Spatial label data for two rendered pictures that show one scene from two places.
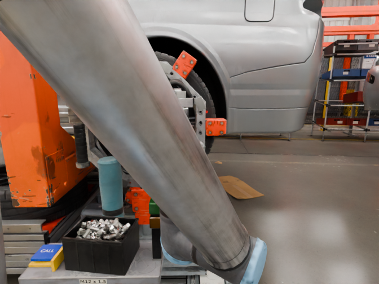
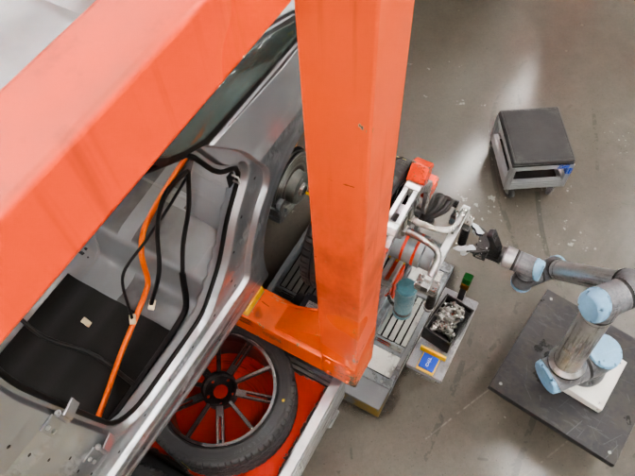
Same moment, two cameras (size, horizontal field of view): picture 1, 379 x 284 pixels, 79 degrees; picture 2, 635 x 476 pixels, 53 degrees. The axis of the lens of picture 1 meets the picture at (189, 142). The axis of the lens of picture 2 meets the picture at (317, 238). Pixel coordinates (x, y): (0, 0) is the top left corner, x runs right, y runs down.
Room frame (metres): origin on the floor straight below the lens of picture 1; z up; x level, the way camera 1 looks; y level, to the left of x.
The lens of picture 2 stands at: (0.54, 1.49, 3.15)
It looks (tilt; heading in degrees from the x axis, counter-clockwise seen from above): 59 degrees down; 303
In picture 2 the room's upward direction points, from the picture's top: 4 degrees counter-clockwise
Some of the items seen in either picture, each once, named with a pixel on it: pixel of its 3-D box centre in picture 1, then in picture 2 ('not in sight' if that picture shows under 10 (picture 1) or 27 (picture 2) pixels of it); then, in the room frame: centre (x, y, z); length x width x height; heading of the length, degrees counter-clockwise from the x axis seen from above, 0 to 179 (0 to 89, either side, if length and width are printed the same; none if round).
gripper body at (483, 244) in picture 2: not in sight; (489, 249); (0.65, 0.03, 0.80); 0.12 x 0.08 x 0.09; 1
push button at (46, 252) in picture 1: (47, 253); (428, 363); (0.67, 0.48, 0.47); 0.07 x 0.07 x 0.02; 1
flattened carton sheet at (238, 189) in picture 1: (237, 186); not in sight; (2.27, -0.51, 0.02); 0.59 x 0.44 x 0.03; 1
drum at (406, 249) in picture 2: not in sight; (412, 247); (0.93, 0.20, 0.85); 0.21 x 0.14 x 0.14; 1
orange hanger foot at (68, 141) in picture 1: (74, 145); (277, 313); (1.31, 0.68, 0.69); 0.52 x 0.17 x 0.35; 1
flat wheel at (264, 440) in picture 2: (32, 187); (222, 395); (1.40, 1.03, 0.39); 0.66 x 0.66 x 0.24
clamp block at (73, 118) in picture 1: (82, 114); (426, 285); (0.79, 0.37, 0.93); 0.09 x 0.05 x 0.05; 1
